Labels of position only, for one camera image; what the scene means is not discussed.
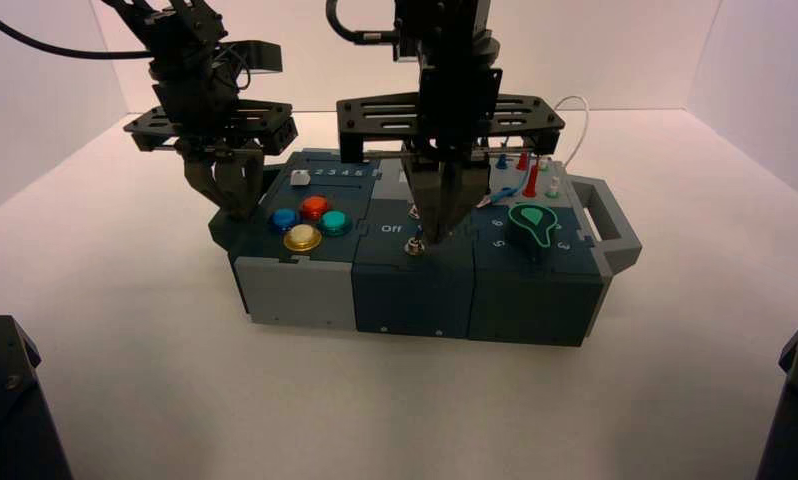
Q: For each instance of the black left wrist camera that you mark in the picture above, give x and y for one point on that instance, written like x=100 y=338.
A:
x=256 y=56

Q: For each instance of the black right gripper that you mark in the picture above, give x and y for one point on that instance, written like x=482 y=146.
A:
x=448 y=112

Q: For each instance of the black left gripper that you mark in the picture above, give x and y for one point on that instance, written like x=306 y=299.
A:
x=194 y=106

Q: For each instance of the green teardrop dial knob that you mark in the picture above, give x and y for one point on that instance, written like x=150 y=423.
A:
x=533 y=226

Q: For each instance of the teal round push button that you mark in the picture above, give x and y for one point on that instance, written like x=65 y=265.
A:
x=335 y=223

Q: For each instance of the white slider knob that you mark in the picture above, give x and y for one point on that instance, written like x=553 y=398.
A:
x=300 y=177

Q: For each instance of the orange round push button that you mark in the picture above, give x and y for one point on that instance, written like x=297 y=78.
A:
x=315 y=207

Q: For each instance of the blue grey task box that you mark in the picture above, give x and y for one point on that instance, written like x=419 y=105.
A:
x=412 y=291

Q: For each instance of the blue banana plug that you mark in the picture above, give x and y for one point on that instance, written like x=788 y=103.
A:
x=502 y=161

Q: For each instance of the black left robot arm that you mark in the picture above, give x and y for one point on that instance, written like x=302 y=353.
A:
x=174 y=26

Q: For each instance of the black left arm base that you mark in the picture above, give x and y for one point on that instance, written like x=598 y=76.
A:
x=11 y=404

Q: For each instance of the blue round push button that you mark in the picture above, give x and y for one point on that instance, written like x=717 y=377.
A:
x=284 y=219

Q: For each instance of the yellow round push button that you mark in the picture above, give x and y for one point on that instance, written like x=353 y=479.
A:
x=302 y=238

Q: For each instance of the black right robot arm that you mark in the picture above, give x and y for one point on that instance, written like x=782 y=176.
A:
x=448 y=26

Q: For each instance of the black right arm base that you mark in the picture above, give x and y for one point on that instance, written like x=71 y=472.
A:
x=796 y=404

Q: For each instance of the red banana plug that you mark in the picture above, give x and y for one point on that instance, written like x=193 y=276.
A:
x=531 y=182
x=522 y=161

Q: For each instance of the white green banana plug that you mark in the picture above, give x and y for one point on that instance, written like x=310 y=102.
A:
x=553 y=188

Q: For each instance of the metal toggle switch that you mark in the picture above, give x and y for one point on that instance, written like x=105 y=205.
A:
x=412 y=212
x=413 y=247

